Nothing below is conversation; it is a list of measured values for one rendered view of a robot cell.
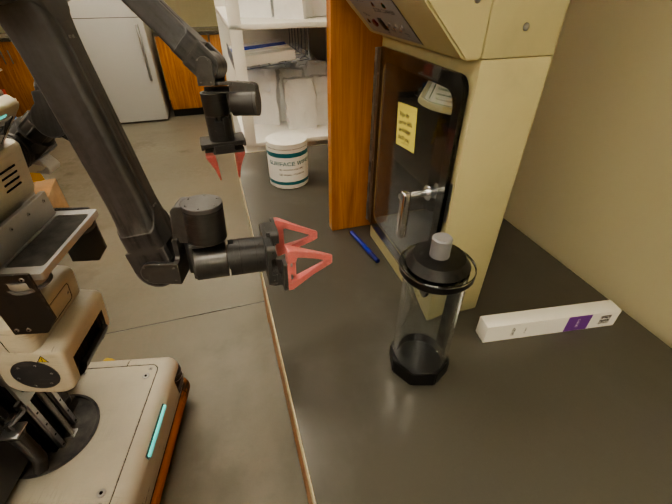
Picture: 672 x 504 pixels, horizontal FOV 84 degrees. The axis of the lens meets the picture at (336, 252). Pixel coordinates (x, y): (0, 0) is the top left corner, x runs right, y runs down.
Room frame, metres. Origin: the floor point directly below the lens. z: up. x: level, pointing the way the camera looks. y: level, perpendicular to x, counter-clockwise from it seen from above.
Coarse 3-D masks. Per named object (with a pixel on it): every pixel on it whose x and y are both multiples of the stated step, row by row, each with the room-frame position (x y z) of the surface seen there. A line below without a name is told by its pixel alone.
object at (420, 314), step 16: (400, 256) 0.44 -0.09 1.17; (416, 288) 0.39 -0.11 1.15; (448, 288) 0.37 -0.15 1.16; (400, 304) 0.42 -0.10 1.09; (416, 304) 0.39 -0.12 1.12; (432, 304) 0.38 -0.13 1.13; (448, 304) 0.38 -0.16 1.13; (400, 320) 0.41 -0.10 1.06; (416, 320) 0.38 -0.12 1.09; (432, 320) 0.37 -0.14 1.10; (448, 320) 0.38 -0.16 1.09; (400, 336) 0.40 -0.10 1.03; (416, 336) 0.38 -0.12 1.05; (432, 336) 0.37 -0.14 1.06; (448, 336) 0.38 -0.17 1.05; (400, 352) 0.40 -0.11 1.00; (416, 352) 0.38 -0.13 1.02; (432, 352) 0.37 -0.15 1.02; (416, 368) 0.38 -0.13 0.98; (432, 368) 0.38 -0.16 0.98
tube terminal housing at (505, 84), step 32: (512, 0) 0.53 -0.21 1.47; (544, 0) 0.55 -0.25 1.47; (512, 32) 0.54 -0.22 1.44; (544, 32) 0.55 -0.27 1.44; (448, 64) 0.59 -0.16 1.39; (480, 64) 0.53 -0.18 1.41; (512, 64) 0.54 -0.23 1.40; (544, 64) 0.55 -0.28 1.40; (480, 96) 0.53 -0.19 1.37; (512, 96) 0.54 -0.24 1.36; (480, 128) 0.53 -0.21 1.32; (512, 128) 0.55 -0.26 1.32; (480, 160) 0.53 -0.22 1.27; (512, 160) 0.55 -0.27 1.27; (480, 192) 0.54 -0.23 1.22; (448, 224) 0.52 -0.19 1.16; (480, 224) 0.54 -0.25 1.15; (480, 256) 0.55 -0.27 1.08; (480, 288) 0.56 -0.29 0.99
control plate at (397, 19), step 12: (360, 0) 0.72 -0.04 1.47; (372, 0) 0.66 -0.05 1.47; (384, 0) 0.62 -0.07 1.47; (360, 12) 0.77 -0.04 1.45; (372, 12) 0.71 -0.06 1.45; (384, 12) 0.65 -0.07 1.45; (396, 12) 0.61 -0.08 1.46; (372, 24) 0.76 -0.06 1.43; (396, 24) 0.65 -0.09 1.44; (408, 24) 0.60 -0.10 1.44; (396, 36) 0.69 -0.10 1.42; (408, 36) 0.64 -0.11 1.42
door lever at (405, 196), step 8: (408, 192) 0.56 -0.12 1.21; (416, 192) 0.56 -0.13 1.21; (424, 192) 0.56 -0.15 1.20; (400, 200) 0.56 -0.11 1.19; (408, 200) 0.55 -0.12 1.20; (400, 208) 0.55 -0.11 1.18; (408, 208) 0.55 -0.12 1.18; (400, 216) 0.55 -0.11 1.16; (408, 216) 0.55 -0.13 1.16; (400, 224) 0.55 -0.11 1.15; (400, 232) 0.55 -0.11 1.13
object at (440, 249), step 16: (432, 240) 0.42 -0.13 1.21; (448, 240) 0.41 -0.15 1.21; (416, 256) 0.42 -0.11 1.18; (432, 256) 0.41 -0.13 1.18; (448, 256) 0.41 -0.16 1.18; (464, 256) 0.42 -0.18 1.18; (416, 272) 0.39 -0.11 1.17; (432, 272) 0.39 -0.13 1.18; (448, 272) 0.38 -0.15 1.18; (464, 272) 0.39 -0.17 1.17
